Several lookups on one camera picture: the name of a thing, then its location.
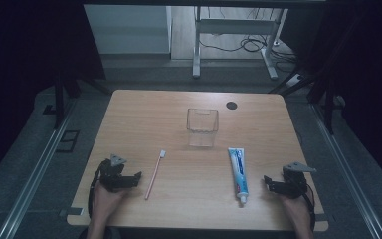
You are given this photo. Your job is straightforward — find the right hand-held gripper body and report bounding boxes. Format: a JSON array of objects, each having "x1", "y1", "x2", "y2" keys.
[{"x1": 279, "y1": 161, "x2": 317, "y2": 200}]

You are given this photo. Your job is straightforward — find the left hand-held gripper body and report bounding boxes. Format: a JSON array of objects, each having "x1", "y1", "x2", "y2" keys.
[{"x1": 95, "y1": 153, "x2": 129, "y2": 194}]

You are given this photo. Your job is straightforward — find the pink toothbrush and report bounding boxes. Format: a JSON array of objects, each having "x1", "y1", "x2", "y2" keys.
[{"x1": 144, "y1": 149, "x2": 167, "y2": 201}]

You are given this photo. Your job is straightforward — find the white blue toothpaste tube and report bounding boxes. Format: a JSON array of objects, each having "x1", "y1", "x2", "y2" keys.
[{"x1": 227, "y1": 146, "x2": 250, "y2": 205}]

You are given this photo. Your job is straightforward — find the clear plastic cup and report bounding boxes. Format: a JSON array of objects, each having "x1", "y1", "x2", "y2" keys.
[{"x1": 185, "y1": 108, "x2": 220, "y2": 148}]

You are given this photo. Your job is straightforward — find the person's right hand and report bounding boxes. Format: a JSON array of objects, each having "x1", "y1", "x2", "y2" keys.
[{"x1": 279, "y1": 193, "x2": 313, "y2": 224}]

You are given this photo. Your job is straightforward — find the person's left hand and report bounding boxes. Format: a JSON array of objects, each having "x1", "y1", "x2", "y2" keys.
[{"x1": 91, "y1": 181, "x2": 128, "y2": 221}]

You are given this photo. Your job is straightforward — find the grey tape piece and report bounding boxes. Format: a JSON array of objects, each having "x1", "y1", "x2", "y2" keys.
[{"x1": 58, "y1": 206, "x2": 85, "y2": 219}]

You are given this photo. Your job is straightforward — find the black metal stand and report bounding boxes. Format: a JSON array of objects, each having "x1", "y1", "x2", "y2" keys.
[
  {"x1": 53, "y1": 69, "x2": 113, "y2": 131},
  {"x1": 268, "y1": 65, "x2": 338, "y2": 135}
]

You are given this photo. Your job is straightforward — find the black floor plate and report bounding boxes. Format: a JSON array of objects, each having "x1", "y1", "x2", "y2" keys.
[{"x1": 42, "y1": 104, "x2": 58, "y2": 117}]

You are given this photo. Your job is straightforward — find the white power strip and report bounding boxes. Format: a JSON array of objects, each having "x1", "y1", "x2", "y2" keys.
[{"x1": 284, "y1": 73, "x2": 304, "y2": 89}]

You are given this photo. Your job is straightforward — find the dark curtain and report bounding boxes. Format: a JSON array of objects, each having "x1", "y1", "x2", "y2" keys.
[
  {"x1": 280, "y1": 0, "x2": 382, "y2": 195},
  {"x1": 0, "y1": 0, "x2": 107, "y2": 188}
]

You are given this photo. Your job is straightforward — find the white cabinet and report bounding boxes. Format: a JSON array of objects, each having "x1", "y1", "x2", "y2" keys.
[{"x1": 83, "y1": 4, "x2": 173, "y2": 56}]

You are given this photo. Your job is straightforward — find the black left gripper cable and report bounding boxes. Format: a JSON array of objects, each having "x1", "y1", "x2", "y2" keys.
[{"x1": 87, "y1": 164, "x2": 103, "y2": 219}]

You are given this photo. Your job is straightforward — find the metal floor rail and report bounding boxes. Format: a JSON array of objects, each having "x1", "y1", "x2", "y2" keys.
[
  {"x1": 0, "y1": 99, "x2": 78, "y2": 239},
  {"x1": 310, "y1": 102, "x2": 382, "y2": 239}
]

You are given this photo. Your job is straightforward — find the black floor cables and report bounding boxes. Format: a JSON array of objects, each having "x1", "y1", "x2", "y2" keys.
[{"x1": 198, "y1": 7, "x2": 300, "y2": 74}]

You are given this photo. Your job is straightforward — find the white metal desk frame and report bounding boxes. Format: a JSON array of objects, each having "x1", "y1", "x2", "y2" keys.
[{"x1": 191, "y1": 5, "x2": 290, "y2": 81}]

